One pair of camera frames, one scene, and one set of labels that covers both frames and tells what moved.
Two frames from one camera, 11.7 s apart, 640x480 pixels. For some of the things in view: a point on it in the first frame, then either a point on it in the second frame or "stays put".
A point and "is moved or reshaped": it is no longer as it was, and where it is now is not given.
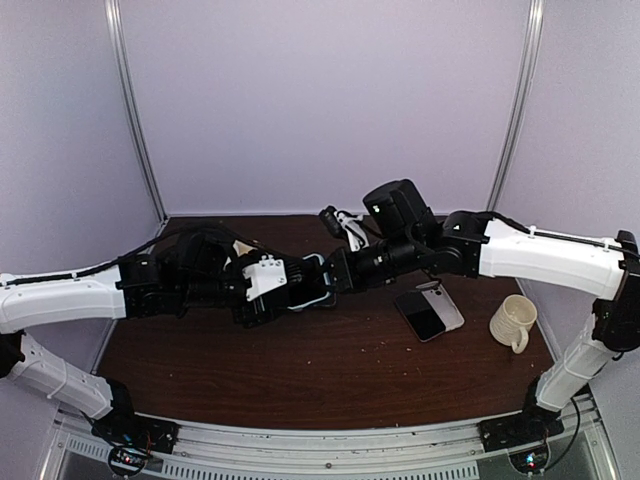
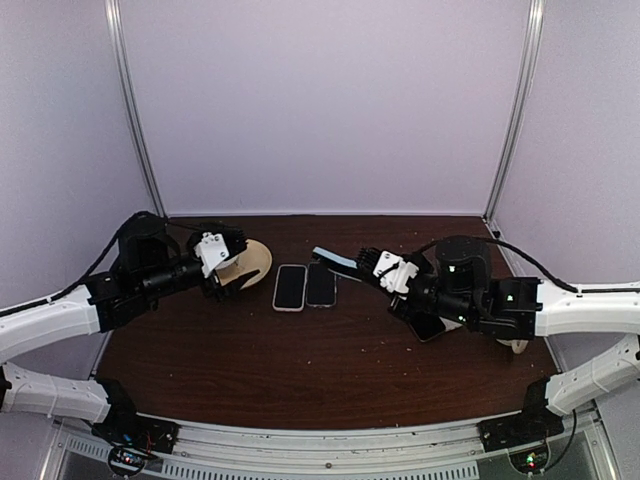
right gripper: [346, 279] -> [395, 308]
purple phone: [421, 314] stays put
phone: [313, 290] is moved or reshaped
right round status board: [530, 461] stays put
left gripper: [252, 316] -> [214, 288]
